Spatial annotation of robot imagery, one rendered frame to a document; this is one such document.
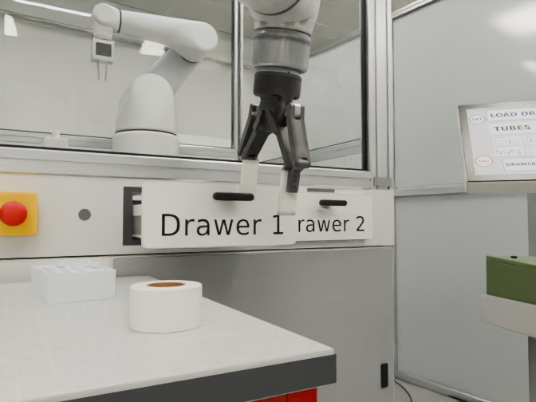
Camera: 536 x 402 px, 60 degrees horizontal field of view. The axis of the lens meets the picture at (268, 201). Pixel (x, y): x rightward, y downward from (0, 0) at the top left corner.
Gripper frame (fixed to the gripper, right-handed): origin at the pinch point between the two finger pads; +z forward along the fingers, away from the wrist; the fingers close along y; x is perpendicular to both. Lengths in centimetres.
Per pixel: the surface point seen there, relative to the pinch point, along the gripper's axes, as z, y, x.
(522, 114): -23, 14, -84
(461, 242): 31, 81, -156
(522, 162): -10, 5, -74
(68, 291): 11.5, -5.2, 29.9
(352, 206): 4.7, 21.9, -36.6
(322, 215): 6.9, 21.4, -27.5
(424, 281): 57, 98, -154
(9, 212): 5.6, 16.1, 36.6
